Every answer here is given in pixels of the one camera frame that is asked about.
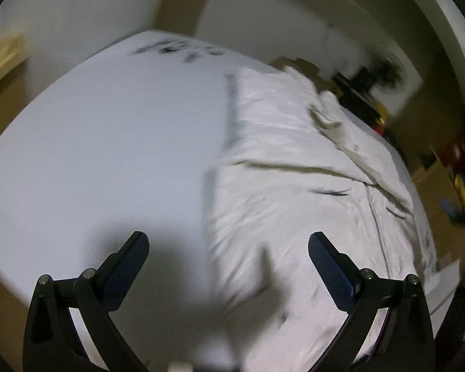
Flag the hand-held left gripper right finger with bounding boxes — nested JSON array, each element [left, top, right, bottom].
[[308, 232, 436, 372]]

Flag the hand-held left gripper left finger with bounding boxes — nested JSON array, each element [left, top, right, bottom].
[[22, 231, 150, 372]]

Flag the white zip-up jacket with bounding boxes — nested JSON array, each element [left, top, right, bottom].
[[203, 66, 439, 372]]

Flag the brown cardboard box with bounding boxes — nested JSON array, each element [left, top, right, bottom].
[[410, 145, 465, 268]]

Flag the yellow container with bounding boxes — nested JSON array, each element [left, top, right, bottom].
[[370, 100, 393, 128]]

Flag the dark equipment pile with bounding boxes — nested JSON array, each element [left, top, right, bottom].
[[331, 55, 405, 103]]

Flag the flattened brown cardboard pieces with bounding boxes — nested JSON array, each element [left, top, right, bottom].
[[270, 56, 336, 95]]

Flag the light wooden shelf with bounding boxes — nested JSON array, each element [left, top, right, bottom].
[[0, 33, 29, 90]]

